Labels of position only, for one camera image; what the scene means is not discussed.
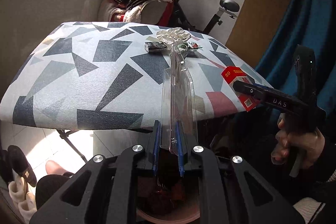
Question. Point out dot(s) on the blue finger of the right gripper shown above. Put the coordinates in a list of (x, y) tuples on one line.
[(299, 116)]

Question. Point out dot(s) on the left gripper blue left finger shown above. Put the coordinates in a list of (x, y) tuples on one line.
[(104, 189)]

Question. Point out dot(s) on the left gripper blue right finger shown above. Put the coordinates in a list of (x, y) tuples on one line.
[(230, 190)]

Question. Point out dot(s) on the red white cigarette box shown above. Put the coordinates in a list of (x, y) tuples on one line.
[(241, 85)]

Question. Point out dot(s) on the clear plastic blister pack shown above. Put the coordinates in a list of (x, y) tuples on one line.
[(178, 114)]

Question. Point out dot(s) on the green red snack wrapper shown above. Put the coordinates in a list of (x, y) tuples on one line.
[(192, 46)]

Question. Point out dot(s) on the white plastic bag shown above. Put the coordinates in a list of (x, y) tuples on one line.
[(173, 36)]

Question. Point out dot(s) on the small dark wrapper packet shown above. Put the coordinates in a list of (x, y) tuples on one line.
[(152, 47)]

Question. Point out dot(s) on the brown round trash bin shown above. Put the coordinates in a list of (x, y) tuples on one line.
[(169, 202)]

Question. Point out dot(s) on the person right hand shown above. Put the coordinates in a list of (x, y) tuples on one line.
[(312, 143)]

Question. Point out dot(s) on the blue curtain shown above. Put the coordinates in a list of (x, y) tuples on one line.
[(309, 23)]

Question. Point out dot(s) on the black folding table leg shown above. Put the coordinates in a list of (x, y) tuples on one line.
[(64, 134)]

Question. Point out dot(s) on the wooden wardrobe panel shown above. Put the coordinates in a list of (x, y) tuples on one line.
[(255, 28)]

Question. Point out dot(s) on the white fuzzy slippers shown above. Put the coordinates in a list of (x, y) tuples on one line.
[(22, 198)]

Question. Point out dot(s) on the black slipper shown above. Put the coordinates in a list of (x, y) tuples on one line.
[(21, 166)]

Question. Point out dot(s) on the geometric patterned tablecloth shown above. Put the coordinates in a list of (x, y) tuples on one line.
[(91, 76)]

